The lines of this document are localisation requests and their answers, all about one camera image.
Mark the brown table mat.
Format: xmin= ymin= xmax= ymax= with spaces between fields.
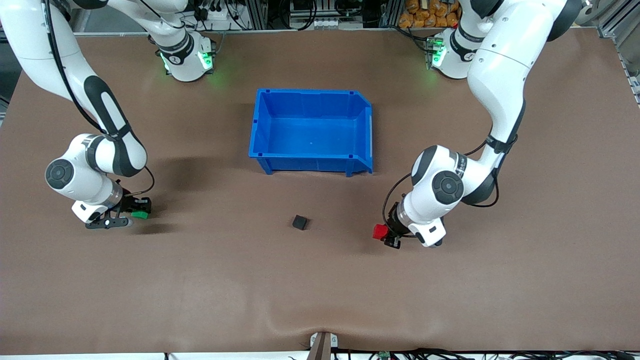
xmin=0 ymin=27 xmax=640 ymax=356

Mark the blue plastic bin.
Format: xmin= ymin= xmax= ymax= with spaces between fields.
xmin=248 ymin=88 xmax=374 ymax=178

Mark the white power strip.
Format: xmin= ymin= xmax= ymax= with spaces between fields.
xmin=192 ymin=4 xmax=241 ymax=32

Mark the white terminal block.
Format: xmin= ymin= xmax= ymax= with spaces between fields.
xmin=290 ymin=18 xmax=364 ymax=30

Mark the grey round fixture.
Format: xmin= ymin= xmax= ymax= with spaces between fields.
xmin=575 ymin=0 xmax=601 ymax=27

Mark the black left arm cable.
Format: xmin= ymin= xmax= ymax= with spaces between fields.
xmin=382 ymin=135 xmax=501 ymax=240

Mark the black cable bundle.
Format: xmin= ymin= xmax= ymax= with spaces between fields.
xmin=332 ymin=348 xmax=640 ymax=360

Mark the metal clamp bracket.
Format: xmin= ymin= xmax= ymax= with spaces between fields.
xmin=309 ymin=331 xmax=339 ymax=360

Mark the aluminium frame post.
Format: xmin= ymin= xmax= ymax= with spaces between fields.
xmin=243 ymin=0 xmax=269 ymax=30
xmin=380 ymin=0 xmax=405 ymax=28

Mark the silver table edge rail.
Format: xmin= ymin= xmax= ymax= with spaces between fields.
xmin=72 ymin=28 xmax=431 ymax=37

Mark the aluminium frame rail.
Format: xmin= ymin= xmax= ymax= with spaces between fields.
xmin=597 ymin=0 xmax=640 ymax=106

